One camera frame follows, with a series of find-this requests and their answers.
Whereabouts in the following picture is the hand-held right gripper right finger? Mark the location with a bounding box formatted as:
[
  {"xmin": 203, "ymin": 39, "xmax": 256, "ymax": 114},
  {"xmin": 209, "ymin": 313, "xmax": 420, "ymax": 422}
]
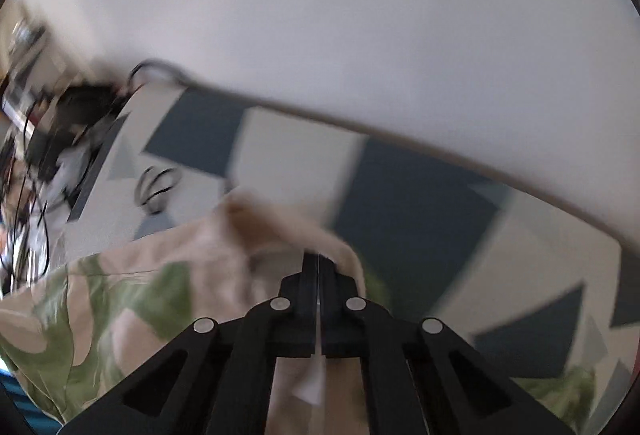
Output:
[{"xmin": 318, "ymin": 256, "xmax": 576, "ymax": 435}]

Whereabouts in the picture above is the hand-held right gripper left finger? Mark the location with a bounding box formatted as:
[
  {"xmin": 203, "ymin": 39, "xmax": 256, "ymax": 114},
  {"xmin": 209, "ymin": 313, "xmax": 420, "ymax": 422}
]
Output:
[{"xmin": 60, "ymin": 254, "xmax": 319, "ymax": 435}]

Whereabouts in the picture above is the green leaf print garment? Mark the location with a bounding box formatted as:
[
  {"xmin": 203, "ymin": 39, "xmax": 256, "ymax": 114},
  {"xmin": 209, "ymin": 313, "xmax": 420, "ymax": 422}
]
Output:
[{"xmin": 0, "ymin": 190, "xmax": 601, "ymax": 435}]

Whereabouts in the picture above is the black hair tie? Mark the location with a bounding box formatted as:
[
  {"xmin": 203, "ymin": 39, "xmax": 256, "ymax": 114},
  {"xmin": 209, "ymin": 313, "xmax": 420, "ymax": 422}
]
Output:
[{"xmin": 136, "ymin": 165, "xmax": 182, "ymax": 216}]

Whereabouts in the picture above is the black cable loop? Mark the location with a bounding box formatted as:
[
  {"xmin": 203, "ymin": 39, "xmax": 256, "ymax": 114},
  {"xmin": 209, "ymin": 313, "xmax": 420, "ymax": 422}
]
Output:
[{"xmin": 129, "ymin": 59, "xmax": 196, "ymax": 88}]

